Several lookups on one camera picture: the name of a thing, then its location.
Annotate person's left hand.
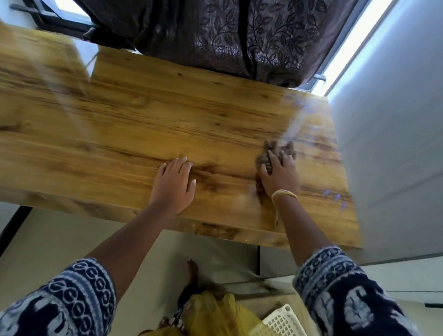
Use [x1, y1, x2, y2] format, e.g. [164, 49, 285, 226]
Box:
[148, 154, 199, 218]

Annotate person's right hand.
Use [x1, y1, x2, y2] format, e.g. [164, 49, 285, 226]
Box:
[256, 149, 303, 202]

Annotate brown striped cleaning cloth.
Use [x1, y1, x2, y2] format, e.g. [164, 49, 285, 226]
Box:
[254, 138, 298, 176]

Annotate person's right forearm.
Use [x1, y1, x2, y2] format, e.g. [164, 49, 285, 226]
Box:
[271, 194, 337, 271]

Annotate person's left forearm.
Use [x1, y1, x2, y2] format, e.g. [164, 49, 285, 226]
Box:
[83, 198, 166, 303]

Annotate person's left foot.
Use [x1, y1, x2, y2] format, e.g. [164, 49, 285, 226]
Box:
[184, 258, 204, 298]

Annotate gold bangles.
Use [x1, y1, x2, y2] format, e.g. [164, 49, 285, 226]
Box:
[270, 188, 300, 208]

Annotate wooden table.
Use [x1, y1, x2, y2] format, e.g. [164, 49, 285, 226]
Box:
[0, 21, 378, 256]

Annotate beige stool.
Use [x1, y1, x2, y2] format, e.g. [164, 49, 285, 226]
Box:
[220, 274, 302, 331]

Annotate yellow garment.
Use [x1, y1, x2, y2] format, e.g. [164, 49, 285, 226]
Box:
[134, 285, 266, 336]

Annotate blue white patterned top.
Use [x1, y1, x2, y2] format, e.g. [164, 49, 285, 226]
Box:
[0, 222, 443, 336]

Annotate white plastic basket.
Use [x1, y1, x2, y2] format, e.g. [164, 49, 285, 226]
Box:
[249, 301, 324, 336]

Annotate brown leaf-patterned curtain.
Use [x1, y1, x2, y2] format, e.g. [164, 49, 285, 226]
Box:
[43, 0, 364, 94]

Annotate black framed window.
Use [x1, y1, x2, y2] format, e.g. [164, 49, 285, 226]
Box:
[0, 0, 400, 101]

